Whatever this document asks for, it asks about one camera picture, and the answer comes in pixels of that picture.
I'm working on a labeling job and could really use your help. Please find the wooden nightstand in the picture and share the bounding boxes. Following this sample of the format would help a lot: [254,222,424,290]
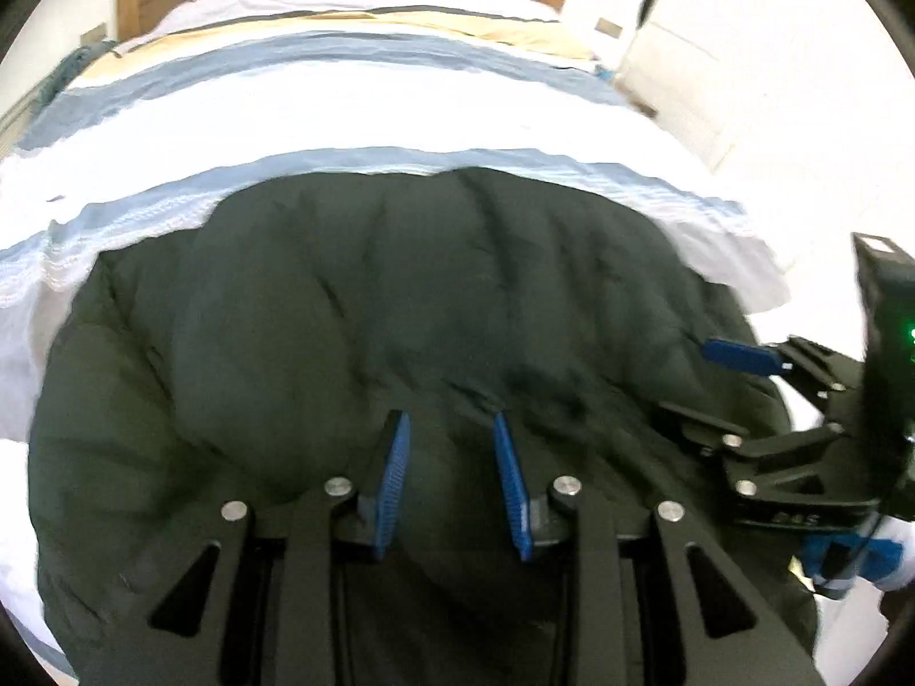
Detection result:
[615,82,662,122]

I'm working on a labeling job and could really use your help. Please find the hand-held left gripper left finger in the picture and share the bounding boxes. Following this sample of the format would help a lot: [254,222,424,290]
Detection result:
[78,409,413,686]

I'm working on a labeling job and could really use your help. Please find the black puffer jacket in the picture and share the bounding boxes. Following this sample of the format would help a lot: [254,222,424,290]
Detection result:
[27,166,825,686]

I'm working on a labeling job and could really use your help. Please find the dark clothes pile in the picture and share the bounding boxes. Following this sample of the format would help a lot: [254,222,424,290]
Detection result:
[35,43,119,111]

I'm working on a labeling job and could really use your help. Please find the white wardrobe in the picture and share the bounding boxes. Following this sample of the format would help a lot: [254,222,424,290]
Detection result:
[616,0,915,230]

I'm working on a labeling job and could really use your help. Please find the striped bed blanket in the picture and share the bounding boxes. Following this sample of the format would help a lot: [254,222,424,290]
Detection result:
[0,0,794,673]

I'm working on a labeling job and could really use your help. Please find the white bed pillow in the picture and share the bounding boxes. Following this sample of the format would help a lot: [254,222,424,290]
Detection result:
[153,0,563,37]

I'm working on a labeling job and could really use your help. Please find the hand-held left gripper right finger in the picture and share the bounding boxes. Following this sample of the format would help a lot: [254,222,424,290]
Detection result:
[492,409,826,686]

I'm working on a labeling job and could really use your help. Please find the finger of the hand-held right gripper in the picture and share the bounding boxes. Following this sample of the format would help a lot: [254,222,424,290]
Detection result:
[656,398,848,462]
[702,333,872,402]

